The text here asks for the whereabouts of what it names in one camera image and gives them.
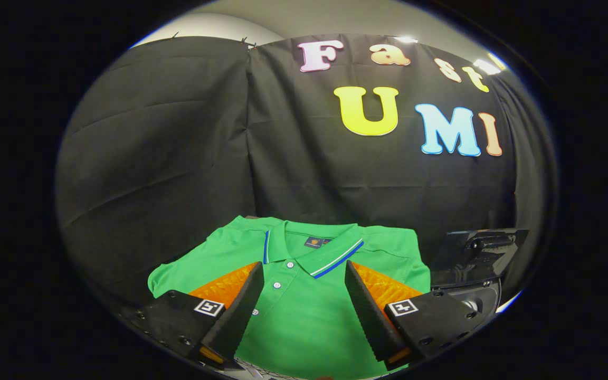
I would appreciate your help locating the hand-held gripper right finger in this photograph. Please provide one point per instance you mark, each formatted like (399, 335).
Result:
(370, 311)

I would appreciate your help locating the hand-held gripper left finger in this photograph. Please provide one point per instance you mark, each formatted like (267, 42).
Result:
(240, 311)

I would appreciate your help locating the green polo shirt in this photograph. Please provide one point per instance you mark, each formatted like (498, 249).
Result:
(304, 316)

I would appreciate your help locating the black backdrop cloth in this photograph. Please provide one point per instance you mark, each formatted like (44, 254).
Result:
(177, 158)

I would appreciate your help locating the small ceiling light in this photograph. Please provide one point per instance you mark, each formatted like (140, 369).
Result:
(487, 65)

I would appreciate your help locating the round ceiling light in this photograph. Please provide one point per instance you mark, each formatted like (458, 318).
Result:
(405, 39)

